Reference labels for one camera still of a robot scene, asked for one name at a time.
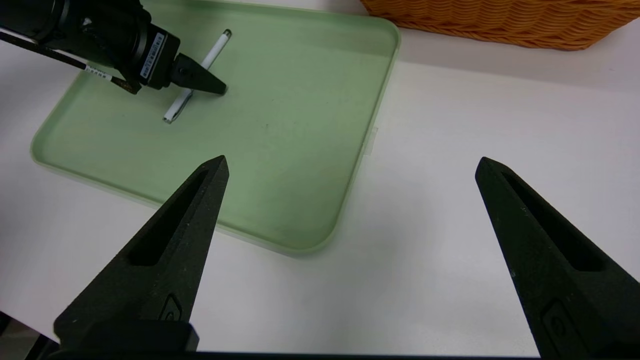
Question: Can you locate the light green plastic tray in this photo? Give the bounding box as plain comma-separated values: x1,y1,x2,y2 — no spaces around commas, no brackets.
30,0,402,258

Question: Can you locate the white pen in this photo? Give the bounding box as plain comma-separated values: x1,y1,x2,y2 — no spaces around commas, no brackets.
163,29,233,124

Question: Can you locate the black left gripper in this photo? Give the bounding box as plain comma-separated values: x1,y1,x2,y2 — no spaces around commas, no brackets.
112,15,228,97

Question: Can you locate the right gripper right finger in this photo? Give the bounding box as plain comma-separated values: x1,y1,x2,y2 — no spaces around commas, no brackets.
475,156,640,360

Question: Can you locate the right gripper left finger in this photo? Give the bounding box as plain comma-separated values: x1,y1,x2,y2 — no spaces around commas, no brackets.
54,155,230,351

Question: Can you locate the orange wicker basket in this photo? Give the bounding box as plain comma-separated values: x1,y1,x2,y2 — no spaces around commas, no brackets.
359,0,640,51

